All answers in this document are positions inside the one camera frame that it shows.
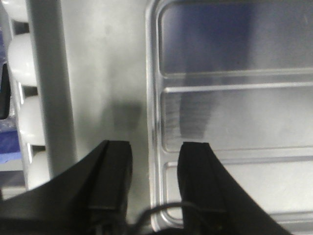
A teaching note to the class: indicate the white roller track left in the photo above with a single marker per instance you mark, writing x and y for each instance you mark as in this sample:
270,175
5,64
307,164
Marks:
30,122

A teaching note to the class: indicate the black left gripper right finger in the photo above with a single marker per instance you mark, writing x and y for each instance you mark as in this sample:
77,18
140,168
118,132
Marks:
222,206

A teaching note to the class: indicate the small silver ribbed tray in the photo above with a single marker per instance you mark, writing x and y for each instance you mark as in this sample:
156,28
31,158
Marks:
237,74

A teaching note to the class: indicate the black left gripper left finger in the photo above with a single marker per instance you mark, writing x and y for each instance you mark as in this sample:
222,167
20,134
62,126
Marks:
91,194

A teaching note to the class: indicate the large grey metal tray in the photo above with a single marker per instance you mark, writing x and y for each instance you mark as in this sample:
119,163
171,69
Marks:
90,62

